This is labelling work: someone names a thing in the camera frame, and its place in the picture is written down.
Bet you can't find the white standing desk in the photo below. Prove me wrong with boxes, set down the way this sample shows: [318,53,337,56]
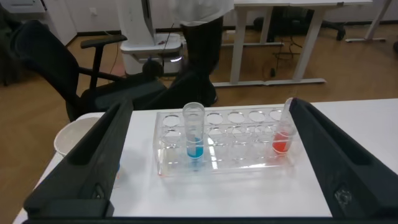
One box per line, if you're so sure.
[264,0,374,86]
[213,0,292,88]

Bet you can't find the blue and white paper cup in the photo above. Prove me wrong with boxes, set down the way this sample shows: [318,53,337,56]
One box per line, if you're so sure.
[53,116,121,189]

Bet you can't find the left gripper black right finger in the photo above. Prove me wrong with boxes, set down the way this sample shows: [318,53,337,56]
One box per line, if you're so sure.
[288,97,398,219]

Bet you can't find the red pigment test tube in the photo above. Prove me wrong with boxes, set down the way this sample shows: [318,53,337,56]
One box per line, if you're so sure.
[272,97,297,156]

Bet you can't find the black office chair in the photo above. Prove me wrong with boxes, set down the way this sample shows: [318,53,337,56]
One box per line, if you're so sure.
[8,19,170,123]

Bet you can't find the blue pigment test tube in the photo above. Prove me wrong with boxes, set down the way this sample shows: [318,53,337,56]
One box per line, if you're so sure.
[182,101,206,165]

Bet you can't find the clear acrylic test tube rack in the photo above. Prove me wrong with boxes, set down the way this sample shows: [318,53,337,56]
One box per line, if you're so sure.
[152,107,302,177]

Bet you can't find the white humanoid robot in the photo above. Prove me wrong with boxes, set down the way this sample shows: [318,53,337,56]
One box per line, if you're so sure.
[116,0,187,76]

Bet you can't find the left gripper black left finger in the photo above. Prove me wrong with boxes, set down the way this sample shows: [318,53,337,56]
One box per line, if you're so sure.
[23,98,134,218]

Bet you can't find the person in white shirt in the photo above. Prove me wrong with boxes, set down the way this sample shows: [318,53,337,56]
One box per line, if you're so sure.
[169,0,235,108]

